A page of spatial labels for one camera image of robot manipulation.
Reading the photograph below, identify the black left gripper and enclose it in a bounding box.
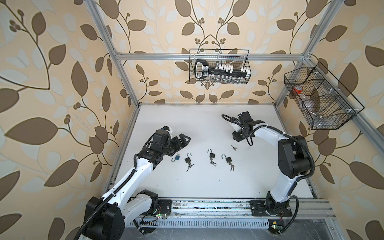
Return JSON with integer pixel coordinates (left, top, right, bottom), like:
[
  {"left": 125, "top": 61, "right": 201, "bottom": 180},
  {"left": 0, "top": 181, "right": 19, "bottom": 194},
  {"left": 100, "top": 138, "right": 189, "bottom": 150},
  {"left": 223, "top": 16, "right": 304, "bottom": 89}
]
[{"left": 160, "top": 133, "right": 191, "bottom": 157}]

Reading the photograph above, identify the small black padlock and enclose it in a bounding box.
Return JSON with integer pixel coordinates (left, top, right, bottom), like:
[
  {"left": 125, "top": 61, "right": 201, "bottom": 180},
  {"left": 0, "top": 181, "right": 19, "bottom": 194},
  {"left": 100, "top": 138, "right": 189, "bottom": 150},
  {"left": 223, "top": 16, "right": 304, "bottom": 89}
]
[{"left": 222, "top": 154, "right": 232, "bottom": 164}]

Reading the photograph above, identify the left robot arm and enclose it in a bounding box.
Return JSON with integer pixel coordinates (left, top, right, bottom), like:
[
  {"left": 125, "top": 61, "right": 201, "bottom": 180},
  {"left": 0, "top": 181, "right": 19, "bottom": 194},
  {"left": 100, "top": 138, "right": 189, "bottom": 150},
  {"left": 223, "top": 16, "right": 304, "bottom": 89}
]
[{"left": 74, "top": 126, "right": 191, "bottom": 240}]

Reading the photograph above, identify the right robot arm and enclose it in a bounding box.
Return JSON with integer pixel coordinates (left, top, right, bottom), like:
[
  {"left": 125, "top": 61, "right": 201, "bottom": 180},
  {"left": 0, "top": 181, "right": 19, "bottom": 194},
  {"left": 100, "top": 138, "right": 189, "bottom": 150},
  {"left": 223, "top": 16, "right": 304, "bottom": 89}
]
[{"left": 222, "top": 112, "right": 315, "bottom": 216}]

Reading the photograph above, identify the large padlock key bunch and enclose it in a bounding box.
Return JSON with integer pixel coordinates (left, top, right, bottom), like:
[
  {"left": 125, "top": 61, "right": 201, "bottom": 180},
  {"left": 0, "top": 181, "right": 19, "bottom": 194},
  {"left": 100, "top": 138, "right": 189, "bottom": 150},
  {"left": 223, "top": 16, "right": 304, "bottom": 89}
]
[{"left": 187, "top": 163, "right": 194, "bottom": 172}]

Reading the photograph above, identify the blue padlock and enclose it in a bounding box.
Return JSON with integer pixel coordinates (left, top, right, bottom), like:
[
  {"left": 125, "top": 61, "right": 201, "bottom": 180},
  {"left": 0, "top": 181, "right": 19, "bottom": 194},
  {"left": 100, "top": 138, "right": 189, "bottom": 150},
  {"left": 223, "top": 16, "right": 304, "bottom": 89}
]
[{"left": 171, "top": 154, "right": 180, "bottom": 162}]

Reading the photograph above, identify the large black padlock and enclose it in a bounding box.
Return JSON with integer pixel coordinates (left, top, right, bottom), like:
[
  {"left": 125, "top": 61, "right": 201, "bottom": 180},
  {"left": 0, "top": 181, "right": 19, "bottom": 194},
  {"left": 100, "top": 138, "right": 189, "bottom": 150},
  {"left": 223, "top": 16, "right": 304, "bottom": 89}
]
[{"left": 185, "top": 153, "right": 192, "bottom": 165}]

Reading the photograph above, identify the medium black padlock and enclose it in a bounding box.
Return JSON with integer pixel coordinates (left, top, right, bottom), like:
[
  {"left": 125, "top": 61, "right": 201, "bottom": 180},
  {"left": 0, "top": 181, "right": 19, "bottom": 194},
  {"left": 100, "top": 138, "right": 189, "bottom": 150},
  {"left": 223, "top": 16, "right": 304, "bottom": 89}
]
[{"left": 208, "top": 149, "right": 216, "bottom": 160}]

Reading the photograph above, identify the black socket holder tool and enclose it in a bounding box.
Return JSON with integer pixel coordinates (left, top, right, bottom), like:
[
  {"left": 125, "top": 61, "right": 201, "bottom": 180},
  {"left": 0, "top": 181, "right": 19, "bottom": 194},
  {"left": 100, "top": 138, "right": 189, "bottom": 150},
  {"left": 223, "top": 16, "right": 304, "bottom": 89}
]
[{"left": 192, "top": 59, "right": 251, "bottom": 80}]

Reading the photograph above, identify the red item in basket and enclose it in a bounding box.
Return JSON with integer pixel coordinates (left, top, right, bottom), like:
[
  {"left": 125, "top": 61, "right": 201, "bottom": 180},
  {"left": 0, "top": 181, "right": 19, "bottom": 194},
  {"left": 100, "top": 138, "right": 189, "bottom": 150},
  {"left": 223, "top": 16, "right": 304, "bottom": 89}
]
[{"left": 293, "top": 85, "right": 303, "bottom": 95}]

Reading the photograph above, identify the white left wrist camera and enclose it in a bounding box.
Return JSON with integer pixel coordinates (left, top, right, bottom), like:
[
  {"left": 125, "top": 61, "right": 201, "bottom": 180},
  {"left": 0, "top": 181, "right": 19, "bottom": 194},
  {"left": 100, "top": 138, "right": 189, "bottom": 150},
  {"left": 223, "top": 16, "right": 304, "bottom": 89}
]
[{"left": 162, "top": 126, "right": 173, "bottom": 136}]

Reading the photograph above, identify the black wire basket back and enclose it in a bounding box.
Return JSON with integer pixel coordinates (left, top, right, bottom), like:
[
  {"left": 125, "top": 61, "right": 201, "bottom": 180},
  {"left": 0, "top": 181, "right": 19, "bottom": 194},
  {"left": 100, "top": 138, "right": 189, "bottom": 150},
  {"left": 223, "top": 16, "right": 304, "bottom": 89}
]
[{"left": 189, "top": 48, "right": 252, "bottom": 85}]

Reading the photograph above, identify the black wire basket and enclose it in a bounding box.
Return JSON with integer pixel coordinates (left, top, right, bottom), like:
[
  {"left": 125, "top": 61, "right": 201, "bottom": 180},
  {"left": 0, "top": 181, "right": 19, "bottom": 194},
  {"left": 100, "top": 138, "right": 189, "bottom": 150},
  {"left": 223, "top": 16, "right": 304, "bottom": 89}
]
[
  {"left": 189, "top": 48, "right": 252, "bottom": 85},
  {"left": 284, "top": 62, "right": 365, "bottom": 130}
]

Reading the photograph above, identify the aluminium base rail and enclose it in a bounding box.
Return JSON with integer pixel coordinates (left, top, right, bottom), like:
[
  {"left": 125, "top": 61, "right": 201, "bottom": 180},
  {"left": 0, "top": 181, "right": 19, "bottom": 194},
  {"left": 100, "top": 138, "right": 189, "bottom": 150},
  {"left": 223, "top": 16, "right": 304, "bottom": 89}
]
[{"left": 136, "top": 198, "right": 336, "bottom": 229}]

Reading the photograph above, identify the black wire basket right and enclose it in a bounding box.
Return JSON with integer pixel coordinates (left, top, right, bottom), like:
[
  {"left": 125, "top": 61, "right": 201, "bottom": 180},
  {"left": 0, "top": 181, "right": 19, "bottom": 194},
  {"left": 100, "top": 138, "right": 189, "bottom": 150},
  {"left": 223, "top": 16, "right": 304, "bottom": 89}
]
[{"left": 284, "top": 62, "right": 365, "bottom": 130}]

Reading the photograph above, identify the aluminium frame horizontal bar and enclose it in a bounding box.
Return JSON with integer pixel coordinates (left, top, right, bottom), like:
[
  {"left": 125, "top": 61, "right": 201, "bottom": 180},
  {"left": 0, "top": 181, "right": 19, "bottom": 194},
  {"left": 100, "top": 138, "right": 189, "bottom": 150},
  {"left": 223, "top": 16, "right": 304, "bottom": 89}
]
[{"left": 116, "top": 52, "right": 305, "bottom": 62}]

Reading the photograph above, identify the aluminium frame corner post right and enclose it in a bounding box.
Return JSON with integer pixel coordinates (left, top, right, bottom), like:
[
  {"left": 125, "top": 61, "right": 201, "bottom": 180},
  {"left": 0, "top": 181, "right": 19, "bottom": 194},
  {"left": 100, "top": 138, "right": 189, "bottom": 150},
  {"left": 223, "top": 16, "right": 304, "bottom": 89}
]
[{"left": 274, "top": 0, "right": 344, "bottom": 108}]

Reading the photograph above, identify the aluminium frame corner post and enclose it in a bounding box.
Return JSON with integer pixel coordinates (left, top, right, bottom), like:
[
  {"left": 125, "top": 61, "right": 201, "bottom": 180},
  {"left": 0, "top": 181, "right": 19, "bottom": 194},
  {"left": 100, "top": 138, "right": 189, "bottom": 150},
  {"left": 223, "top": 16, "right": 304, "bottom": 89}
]
[
  {"left": 85, "top": 0, "right": 140, "bottom": 109},
  {"left": 274, "top": 0, "right": 344, "bottom": 108}
]

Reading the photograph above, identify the aluminium frame corner post left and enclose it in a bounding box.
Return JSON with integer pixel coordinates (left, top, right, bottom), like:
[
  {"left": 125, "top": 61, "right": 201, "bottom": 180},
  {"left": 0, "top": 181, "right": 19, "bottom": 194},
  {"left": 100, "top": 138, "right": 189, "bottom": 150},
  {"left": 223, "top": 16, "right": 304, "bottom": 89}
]
[{"left": 85, "top": 0, "right": 140, "bottom": 109}]

